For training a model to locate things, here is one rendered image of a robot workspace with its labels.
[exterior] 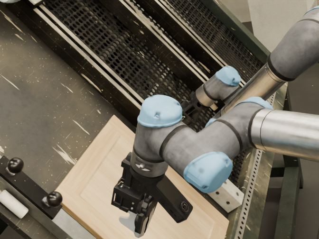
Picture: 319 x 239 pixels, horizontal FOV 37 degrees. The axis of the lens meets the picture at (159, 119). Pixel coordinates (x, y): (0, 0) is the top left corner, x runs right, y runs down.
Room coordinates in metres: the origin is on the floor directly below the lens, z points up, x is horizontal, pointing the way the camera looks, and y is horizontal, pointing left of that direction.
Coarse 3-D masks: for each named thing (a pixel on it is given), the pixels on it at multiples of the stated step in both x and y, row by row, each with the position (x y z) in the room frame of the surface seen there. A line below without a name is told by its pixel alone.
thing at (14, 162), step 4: (12, 160) 1.00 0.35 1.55; (16, 160) 1.00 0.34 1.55; (20, 160) 1.00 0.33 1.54; (8, 164) 0.99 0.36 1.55; (12, 164) 0.99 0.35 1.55; (16, 164) 0.99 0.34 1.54; (20, 164) 0.99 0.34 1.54; (8, 168) 0.99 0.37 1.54; (12, 168) 0.98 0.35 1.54; (16, 168) 0.98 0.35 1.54; (20, 168) 0.99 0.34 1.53; (8, 172) 1.07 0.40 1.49; (12, 172) 0.99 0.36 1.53; (16, 172) 0.99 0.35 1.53
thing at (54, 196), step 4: (52, 192) 0.98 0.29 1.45; (56, 192) 0.98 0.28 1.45; (48, 196) 0.97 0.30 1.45; (52, 196) 0.96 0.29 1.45; (56, 196) 0.96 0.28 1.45; (60, 196) 0.97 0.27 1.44; (44, 200) 1.05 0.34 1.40; (48, 200) 0.96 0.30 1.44; (52, 200) 0.96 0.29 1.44; (56, 200) 0.96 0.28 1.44; (60, 200) 0.96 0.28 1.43; (44, 204) 1.04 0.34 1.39; (48, 204) 0.96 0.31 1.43; (52, 204) 0.96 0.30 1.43; (56, 204) 0.96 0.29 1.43; (60, 204) 0.97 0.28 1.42
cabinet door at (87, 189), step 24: (120, 120) 1.50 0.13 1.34; (96, 144) 1.35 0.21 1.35; (120, 144) 1.41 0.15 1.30; (72, 168) 1.23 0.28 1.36; (96, 168) 1.27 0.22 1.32; (120, 168) 1.32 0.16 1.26; (168, 168) 1.43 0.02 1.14; (72, 192) 1.15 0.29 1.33; (96, 192) 1.20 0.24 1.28; (192, 192) 1.40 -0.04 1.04; (72, 216) 1.10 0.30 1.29; (96, 216) 1.12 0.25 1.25; (168, 216) 1.26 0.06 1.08; (192, 216) 1.31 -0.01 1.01; (216, 216) 1.36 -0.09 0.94
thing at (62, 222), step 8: (0, 176) 1.07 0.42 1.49; (0, 184) 1.07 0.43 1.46; (8, 184) 1.06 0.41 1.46; (16, 192) 1.05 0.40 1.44; (24, 200) 1.05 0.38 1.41; (32, 208) 1.04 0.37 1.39; (32, 216) 1.05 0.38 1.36; (40, 216) 1.04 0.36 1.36; (56, 216) 1.04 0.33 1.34; (64, 216) 1.05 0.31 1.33; (48, 224) 1.03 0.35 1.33; (56, 224) 1.02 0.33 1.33; (64, 224) 1.03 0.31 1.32; (72, 224) 1.04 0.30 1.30; (56, 232) 1.03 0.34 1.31; (64, 232) 1.02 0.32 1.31; (72, 232) 1.02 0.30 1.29; (80, 232) 1.03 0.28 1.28; (88, 232) 1.04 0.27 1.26
